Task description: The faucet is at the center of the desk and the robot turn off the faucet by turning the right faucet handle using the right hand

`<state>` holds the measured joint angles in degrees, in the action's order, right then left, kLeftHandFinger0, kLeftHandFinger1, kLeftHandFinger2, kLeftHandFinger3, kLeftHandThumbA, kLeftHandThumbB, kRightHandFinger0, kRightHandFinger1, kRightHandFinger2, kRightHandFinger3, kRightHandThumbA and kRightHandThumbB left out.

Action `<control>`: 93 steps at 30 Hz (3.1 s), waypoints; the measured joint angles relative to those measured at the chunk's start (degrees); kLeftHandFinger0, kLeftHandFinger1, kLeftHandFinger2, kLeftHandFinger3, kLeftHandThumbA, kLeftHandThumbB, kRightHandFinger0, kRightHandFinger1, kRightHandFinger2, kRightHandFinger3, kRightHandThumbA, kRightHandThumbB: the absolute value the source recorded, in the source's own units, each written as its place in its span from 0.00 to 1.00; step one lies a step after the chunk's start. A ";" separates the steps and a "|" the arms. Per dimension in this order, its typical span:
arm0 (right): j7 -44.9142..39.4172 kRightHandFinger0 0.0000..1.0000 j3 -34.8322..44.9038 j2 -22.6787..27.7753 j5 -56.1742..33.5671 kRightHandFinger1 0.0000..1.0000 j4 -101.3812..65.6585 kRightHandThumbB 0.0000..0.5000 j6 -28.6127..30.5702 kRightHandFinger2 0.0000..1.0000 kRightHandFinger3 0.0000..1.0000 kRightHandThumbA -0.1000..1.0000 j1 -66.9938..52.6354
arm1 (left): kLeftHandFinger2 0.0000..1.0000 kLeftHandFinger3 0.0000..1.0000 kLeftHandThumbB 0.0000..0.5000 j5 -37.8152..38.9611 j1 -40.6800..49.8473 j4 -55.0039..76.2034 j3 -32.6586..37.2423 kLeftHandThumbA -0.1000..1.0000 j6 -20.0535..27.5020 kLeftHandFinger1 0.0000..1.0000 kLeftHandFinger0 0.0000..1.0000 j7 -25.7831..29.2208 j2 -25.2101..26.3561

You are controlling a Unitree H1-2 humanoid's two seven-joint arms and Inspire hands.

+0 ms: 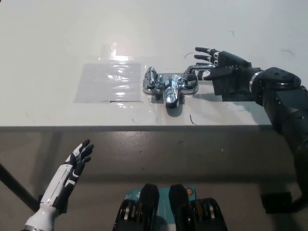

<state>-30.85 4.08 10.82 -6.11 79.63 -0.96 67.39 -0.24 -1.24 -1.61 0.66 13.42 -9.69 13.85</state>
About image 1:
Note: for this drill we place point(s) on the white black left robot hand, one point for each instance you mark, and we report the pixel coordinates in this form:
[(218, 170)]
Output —
[(65, 173)]

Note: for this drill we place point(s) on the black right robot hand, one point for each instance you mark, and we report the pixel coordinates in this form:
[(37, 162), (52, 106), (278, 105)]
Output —
[(228, 67)]

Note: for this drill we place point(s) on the chrome faucet body with spout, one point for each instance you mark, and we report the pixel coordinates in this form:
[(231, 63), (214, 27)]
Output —
[(169, 89)]

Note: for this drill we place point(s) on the black table leg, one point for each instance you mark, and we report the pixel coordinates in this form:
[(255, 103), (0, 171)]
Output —
[(16, 186)]

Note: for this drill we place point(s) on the clear taped plastic sheet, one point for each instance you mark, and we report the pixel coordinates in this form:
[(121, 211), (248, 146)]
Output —
[(108, 83)]

